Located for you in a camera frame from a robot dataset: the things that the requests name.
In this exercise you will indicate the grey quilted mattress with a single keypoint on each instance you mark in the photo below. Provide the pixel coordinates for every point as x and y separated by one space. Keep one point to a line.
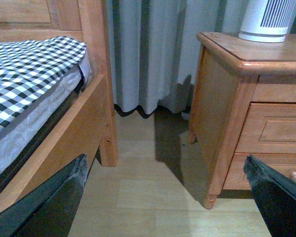
16 136

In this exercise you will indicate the wooden bed frame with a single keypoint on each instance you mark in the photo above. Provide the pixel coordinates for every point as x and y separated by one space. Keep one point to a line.
88 126

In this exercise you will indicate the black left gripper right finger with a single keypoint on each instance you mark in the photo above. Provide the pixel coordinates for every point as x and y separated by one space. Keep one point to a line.
274 195

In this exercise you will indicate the light grey curtain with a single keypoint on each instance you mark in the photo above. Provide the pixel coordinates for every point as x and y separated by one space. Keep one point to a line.
154 49

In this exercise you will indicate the wooden nightstand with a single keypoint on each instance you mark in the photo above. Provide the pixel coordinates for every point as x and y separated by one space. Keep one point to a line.
233 73

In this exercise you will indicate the black white checkered bedsheet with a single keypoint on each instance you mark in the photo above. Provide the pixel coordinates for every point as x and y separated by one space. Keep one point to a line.
28 69

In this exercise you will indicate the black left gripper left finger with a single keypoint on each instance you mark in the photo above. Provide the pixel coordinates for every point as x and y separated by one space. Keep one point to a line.
49 209

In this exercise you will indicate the white cylindrical air purifier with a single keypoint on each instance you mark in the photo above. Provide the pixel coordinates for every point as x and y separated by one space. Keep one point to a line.
267 20

